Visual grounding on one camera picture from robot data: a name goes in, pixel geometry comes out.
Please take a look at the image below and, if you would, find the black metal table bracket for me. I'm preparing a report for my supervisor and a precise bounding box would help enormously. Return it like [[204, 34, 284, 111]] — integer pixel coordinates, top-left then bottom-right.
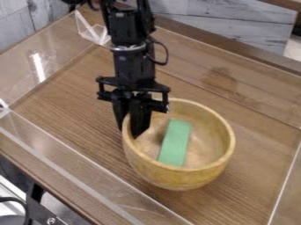
[[24, 183, 68, 225]]

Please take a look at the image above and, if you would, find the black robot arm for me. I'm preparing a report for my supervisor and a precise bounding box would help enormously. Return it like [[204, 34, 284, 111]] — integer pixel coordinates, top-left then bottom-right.
[[62, 0, 170, 136]]

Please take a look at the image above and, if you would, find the clear acrylic corner bracket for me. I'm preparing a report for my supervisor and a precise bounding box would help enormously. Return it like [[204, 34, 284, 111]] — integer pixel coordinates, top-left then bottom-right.
[[75, 11, 111, 46]]

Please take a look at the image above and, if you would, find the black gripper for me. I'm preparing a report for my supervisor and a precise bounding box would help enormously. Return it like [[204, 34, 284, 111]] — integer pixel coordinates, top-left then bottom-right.
[[97, 43, 170, 138]]

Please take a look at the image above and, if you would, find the black cable bottom left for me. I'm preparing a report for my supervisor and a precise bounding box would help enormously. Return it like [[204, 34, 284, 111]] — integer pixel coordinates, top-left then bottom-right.
[[0, 196, 34, 225]]

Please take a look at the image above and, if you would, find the brown wooden bowl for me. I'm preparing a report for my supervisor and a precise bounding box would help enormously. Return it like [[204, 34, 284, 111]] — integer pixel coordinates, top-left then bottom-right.
[[122, 98, 236, 191]]

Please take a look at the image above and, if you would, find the green rectangular block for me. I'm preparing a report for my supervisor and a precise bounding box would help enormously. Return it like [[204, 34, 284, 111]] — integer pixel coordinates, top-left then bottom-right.
[[158, 119, 193, 167]]

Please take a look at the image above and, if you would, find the clear acrylic tray wall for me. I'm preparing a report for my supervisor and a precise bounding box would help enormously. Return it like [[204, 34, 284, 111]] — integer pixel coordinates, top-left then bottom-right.
[[0, 109, 193, 225]]

